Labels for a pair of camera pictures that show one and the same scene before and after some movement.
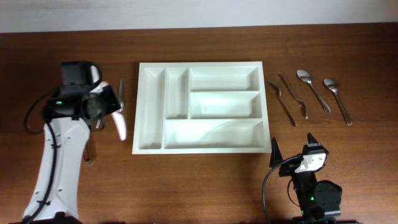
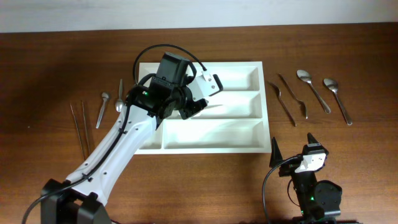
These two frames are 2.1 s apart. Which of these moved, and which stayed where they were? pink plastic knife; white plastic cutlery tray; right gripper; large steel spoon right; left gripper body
Moved: left gripper body; pink plastic knife
Stayed: large steel spoon right; white plastic cutlery tray; right gripper
